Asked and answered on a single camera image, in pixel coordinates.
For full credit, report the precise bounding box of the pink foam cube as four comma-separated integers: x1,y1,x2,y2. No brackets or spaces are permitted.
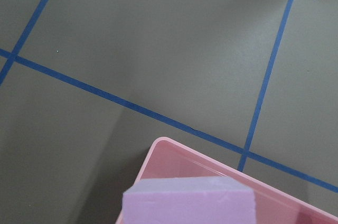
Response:
122,176,257,224

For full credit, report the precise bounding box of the pink plastic bin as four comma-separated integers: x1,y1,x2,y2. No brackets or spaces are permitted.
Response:
135,137,337,223

